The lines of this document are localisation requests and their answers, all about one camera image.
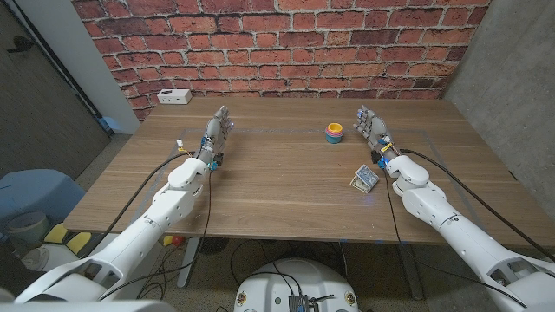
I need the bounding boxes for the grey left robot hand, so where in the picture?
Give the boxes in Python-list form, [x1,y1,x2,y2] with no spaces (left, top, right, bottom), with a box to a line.
[197,105,236,159]

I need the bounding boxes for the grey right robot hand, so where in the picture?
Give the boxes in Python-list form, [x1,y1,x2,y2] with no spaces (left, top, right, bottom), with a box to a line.
[353,104,398,162]

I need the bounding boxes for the dollar bill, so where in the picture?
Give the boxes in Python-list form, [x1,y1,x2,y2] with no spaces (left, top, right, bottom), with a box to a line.
[349,164,380,194]

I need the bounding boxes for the white power strip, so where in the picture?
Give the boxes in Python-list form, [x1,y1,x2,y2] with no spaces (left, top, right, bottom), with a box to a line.
[156,88,193,106]

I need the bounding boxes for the red brick printed backdrop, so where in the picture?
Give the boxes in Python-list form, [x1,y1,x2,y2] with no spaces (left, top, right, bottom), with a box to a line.
[71,0,493,122]

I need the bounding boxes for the grey metal table leg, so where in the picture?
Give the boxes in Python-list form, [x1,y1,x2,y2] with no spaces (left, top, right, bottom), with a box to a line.
[176,237,201,289]
[396,244,425,301]

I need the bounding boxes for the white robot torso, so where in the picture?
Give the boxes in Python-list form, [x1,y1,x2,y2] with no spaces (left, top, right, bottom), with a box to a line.
[232,257,361,312]

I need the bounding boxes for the yellow foam block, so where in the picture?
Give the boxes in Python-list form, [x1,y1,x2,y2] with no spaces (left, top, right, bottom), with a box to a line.
[42,223,69,244]
[65,231,93,256]

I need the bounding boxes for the small grey torso device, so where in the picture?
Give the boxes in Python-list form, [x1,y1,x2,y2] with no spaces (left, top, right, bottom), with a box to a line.
[288,294,310,312]

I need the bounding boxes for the grey bucket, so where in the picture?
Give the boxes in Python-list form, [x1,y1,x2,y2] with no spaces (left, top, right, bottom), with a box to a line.
[4,211,51,252]

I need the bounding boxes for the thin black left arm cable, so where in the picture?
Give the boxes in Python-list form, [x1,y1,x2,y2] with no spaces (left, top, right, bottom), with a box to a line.
[97,168,214,302]

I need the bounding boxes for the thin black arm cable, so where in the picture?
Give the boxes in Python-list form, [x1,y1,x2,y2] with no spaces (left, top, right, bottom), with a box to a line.
[382,167,529,309]
[97,168,214,302]

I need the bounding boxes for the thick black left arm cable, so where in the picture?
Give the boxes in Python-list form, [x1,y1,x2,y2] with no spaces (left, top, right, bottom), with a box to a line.
[80,150,197,259]

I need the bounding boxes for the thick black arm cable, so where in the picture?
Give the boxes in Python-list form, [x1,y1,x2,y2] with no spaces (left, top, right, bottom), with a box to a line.
[399,148,555,263]
[80,150,197,259]

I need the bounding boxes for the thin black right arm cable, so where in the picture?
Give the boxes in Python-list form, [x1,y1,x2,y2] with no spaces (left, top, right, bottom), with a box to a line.
[382,167,529,309]

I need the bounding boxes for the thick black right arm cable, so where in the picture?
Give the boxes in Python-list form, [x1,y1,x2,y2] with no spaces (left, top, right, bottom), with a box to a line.
[399,148,555,263]

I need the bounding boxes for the black floor cable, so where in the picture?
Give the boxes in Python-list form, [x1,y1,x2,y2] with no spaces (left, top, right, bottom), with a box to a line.
[228,239,304,296]

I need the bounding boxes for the black door handle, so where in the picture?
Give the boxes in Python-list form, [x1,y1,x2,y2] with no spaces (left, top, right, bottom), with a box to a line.
[6,36,35,54]

